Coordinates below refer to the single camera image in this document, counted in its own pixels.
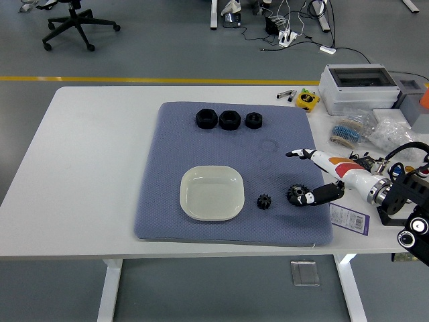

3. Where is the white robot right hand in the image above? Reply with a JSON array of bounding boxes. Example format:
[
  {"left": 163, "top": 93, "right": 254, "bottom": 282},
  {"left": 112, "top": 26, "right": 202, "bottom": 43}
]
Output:
[{"left": 285, "top": 148, "right": 383, "bottom": 207}]

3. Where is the large black gear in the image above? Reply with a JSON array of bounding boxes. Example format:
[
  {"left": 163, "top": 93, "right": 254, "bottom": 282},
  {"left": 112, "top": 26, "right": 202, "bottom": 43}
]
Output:
[{"left": 286, "top": 184, "right": 311, "bottom": 206}]

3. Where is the white flat box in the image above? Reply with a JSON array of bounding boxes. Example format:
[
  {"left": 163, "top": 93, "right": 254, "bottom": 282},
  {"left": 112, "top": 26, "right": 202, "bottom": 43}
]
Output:
[{"left": 372, "top": 107, "right": 412, "bottom": 130}]

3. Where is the small black hex nut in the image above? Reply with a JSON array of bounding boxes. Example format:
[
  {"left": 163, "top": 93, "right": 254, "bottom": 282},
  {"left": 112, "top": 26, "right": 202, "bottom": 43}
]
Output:
[{"left": 245, "top": 112, "right": 263, "bottom": 129}]

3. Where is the large black hex nut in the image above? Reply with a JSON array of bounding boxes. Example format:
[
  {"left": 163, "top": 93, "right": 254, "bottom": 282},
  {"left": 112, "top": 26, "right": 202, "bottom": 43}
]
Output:
[
  {"left": 195, "top": 107, "right": 218, "bottom": 130},
  {"left": 219, "top": 109, "right": 241, "bottom": 131}
]

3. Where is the purple white label card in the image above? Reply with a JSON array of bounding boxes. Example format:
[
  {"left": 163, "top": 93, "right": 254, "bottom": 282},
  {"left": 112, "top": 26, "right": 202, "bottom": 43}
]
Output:
[{"left": 328, "top": 202, "right": 371, "bottom": 235}]

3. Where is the bag of blue resistors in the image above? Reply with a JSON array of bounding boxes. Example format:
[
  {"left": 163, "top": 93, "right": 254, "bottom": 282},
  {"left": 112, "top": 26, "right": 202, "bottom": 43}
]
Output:
[{"left": 329, "top": 115, "right": 369, "bottom": 148}]

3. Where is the clear bag of parts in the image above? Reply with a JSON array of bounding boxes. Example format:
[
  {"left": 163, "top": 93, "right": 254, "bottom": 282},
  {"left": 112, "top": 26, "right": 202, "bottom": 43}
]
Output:
[{"left": 368, "top": 117, "right": 426, "bottom": 158}]

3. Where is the light grey block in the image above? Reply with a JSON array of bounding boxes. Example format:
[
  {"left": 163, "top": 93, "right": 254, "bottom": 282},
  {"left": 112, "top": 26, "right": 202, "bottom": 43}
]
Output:
[{"left": 404, "top": 95, "right": 429, "bottom": 133}]

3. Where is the yellow tape measure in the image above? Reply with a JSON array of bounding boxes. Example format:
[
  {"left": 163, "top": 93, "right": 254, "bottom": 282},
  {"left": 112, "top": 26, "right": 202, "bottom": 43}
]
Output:
[{"left": 296, "top": 92, "right": 321, "bottom": 111}]

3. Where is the clear floor plate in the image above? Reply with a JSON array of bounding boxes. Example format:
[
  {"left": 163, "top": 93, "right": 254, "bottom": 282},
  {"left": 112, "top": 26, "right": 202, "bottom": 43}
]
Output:
[{"left": 290, "top": 260, "right": 320, "bottom": 287}]

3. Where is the black silver small tool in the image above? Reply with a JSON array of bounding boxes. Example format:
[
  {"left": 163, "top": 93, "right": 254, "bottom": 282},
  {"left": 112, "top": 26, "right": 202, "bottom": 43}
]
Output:
[{"left": 276, "top": 89, "right": 298, "bottom": 103}]

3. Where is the white square plate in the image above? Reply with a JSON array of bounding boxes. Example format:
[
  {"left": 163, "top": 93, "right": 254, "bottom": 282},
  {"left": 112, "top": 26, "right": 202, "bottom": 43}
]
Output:
[{"left": 180, "top": 165, "right": 246, "bottom": 222}]

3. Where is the blue-grey textured mat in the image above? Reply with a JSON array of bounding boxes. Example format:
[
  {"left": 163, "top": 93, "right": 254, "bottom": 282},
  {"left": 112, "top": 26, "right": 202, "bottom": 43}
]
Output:
[{"left": 133, "top": 101, "right": 335, "bottom": 248}]

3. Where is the white power strip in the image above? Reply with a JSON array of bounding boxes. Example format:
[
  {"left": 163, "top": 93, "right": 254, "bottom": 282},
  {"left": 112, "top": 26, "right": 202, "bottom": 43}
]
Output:
[{"left": 278, "top": 30, "right": 298, "bottom": 48}]

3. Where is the grey desk leg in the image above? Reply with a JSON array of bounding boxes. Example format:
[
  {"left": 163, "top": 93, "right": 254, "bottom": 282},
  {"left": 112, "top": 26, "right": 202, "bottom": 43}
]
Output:
[{"left": 313, "top": 0, "right": 331, "bottom": 33}]

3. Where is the black power adapter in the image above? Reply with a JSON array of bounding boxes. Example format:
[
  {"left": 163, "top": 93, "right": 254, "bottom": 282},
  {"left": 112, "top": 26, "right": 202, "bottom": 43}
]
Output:
[{"left": 265, "top": 15, "right": 281, "bottom": 35}]

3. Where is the black desk phone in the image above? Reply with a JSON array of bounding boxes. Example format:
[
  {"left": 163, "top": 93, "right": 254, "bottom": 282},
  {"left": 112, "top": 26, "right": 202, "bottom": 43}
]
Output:
[{"left": 223, "top": 12, "right": 243, "bottom": 28}]

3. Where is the person's white shoe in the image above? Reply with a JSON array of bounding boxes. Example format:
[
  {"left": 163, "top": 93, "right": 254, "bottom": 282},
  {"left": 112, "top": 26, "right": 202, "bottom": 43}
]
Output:
[{"left": 220, "top": 0, "right": 242, "bottom": 16}]

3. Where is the white table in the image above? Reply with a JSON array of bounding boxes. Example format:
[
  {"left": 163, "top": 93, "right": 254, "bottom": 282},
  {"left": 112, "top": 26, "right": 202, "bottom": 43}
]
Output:
[{"left": 0, "top": 86, "right": 413, "bottom": 322}]

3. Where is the black office chair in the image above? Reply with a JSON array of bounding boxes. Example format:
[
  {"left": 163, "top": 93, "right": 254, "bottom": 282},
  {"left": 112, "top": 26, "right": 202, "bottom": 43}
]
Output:
[{"left": 42, "top": 0, "right": 121, "bottom": 52}]

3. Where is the black metal bracket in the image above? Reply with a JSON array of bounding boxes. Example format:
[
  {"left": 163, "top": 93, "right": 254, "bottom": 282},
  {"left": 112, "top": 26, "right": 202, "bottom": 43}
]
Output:
[{"left": 377, "top": 205, "right": 408, "bottom": 227}]

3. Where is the grey electrical enclosure box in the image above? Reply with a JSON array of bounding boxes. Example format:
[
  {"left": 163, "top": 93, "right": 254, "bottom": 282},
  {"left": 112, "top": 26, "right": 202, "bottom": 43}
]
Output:
[{"left": 317, "top": 63, "right": 402, "bottom": 117}]

